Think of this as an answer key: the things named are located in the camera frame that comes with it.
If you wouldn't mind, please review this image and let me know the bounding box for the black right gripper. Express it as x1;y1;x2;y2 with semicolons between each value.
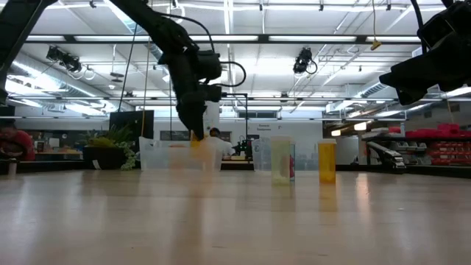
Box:
378;43;471;106

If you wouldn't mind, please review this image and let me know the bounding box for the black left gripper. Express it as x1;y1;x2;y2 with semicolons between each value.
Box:
161;49;223;141

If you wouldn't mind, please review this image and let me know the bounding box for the large orange pill bottle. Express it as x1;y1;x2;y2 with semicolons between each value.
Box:
189;129;216;170

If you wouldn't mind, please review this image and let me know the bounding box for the clear plastic bin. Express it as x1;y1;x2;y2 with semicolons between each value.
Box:
252;137;320;172
138;135;224;172

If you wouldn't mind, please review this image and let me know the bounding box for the small pale yellow pill bottle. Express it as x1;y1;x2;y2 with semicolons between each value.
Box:
270;135;292;186

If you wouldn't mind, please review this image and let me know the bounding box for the small orange pill bottle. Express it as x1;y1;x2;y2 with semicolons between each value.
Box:
317;138;338;185

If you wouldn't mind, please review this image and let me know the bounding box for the person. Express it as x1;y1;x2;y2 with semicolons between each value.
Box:
0;123;37;165
205;127;236;159

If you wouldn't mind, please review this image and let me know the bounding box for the shelf with red bins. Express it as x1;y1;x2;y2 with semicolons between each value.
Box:
362;123;471;166

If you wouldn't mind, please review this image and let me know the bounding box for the black panel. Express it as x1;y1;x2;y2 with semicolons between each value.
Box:
109;109;155;140

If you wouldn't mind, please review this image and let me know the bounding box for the potted succulent plant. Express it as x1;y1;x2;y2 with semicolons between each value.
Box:
79;124;138;172

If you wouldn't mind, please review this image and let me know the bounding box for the black hanging device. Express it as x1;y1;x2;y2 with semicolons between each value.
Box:
292;46;318;75
46;46;82;74

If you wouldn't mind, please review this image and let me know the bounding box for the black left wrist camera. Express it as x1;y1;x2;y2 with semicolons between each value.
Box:
200;83;224;103

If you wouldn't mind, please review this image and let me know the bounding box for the yellow hanging cord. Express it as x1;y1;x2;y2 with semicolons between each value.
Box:
369;0;383;52

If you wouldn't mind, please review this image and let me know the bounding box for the black aluminium table frame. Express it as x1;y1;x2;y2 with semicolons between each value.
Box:
0;160;471;178

